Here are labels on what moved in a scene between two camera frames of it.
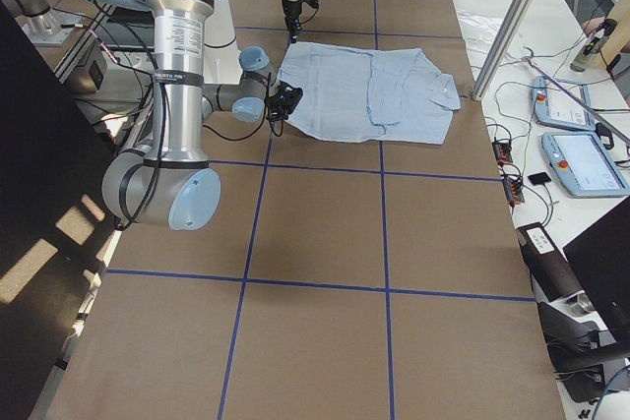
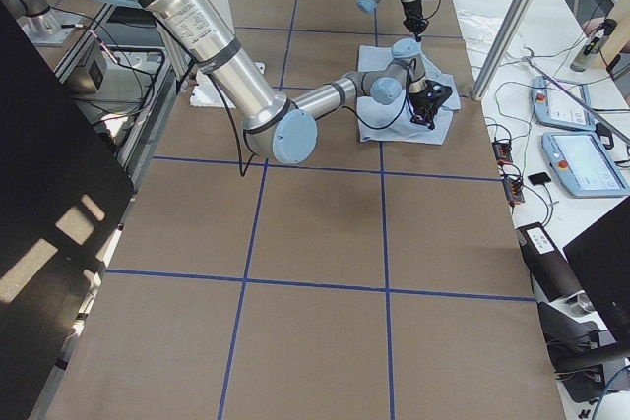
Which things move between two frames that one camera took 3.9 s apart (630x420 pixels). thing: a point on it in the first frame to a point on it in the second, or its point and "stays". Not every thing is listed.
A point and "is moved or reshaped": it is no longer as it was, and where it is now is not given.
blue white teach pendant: (583, 165) stays
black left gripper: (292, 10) to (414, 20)
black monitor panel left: (57, 201) stays
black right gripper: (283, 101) to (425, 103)
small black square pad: (538, 178) stays
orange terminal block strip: (512, 185) stays
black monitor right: (599, 259) stays
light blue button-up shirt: (363, 94) is moved or reshaped
